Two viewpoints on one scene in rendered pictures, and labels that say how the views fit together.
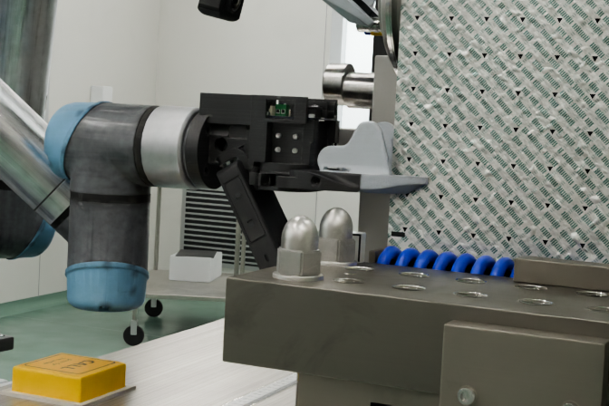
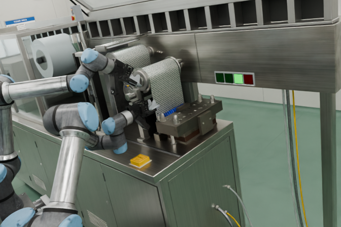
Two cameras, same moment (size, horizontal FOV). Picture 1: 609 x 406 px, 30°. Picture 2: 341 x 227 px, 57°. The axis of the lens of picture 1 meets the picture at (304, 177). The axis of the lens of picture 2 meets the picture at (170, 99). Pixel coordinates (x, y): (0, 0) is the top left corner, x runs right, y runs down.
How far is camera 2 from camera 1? 151 cm
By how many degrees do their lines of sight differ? 66
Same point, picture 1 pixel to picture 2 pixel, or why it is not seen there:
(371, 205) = not seen: hidden behind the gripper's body
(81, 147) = (117, 126)
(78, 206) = (118, 136)
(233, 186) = (139, 119)
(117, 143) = (123, 122)
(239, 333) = (179, 133)
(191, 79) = not seen: outside the picture
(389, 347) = (193, 123)
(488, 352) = (203, 117)
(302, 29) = not seen: outside the picture
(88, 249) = (123, 142)
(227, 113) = (134, 108)
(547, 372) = (207, 116)
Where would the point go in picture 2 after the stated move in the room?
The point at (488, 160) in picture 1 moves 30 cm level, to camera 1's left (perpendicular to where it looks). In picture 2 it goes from (164, 98) to (142, 119)
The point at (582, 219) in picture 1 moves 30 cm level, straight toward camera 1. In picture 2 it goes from (174, 100) to (220, 103)
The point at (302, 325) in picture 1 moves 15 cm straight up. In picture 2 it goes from (184, 126) to (180, 100)
